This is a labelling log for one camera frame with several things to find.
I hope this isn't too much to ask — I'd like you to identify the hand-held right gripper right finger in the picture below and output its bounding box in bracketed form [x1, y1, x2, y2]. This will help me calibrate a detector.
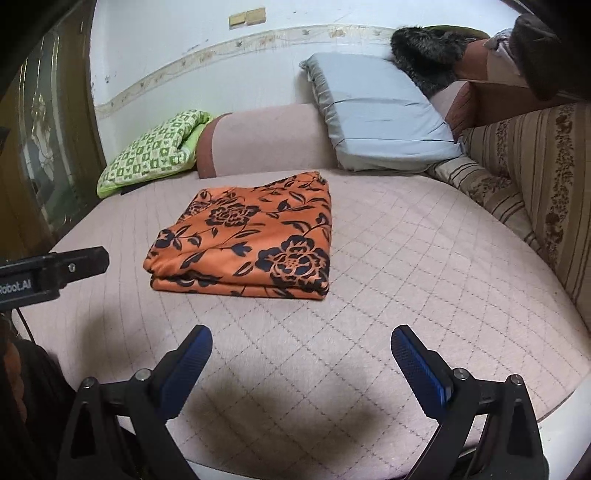
[390, 324, 550, 480]

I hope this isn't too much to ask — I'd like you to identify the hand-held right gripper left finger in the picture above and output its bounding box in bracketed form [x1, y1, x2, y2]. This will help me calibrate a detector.
[55, 324, 214, 480]

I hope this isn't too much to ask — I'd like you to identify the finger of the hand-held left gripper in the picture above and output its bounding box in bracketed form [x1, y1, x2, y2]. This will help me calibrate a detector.
[38, 247, 110, 291]

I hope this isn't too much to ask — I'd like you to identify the orange black floral blouse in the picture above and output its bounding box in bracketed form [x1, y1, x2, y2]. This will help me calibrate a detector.
[143, 171, 334, 301]

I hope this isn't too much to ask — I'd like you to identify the person's dark clothing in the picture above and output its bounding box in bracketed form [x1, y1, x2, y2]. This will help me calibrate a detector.
[0, 314, 75, 480]

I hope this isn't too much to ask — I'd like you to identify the wooden door with glass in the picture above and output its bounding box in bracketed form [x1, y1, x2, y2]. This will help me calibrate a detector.
[0, 0, 107, 259]

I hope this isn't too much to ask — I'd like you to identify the green checkered pillow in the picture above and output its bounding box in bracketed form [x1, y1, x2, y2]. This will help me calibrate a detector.
[96, 110, 214, 199]

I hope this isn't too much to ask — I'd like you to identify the beige striped cushion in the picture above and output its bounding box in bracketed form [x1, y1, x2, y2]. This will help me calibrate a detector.
[425, 156, 532, 241]

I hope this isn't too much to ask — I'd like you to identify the grey blue pillow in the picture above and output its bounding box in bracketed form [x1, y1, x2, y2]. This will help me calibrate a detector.
[300, 52, 462, 172]

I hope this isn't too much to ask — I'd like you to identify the brown cardboard box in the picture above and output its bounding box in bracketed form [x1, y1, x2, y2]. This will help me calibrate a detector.
[462, 39, 578, 130]

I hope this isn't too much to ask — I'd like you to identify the dark fur-trimmed jacket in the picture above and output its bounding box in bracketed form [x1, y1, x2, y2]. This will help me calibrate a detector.
[390, 25, 490, 97]

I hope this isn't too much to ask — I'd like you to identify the dark brown garment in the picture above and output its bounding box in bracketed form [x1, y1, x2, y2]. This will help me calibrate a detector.
[512, 13, 575, 101]

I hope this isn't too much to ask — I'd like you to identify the white patterned cloth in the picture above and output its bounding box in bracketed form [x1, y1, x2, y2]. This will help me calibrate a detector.
[487, 28, 520, 63]

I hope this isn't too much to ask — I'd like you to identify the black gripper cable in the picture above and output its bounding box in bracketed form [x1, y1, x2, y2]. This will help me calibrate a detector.
[13, 308, 34, 343]

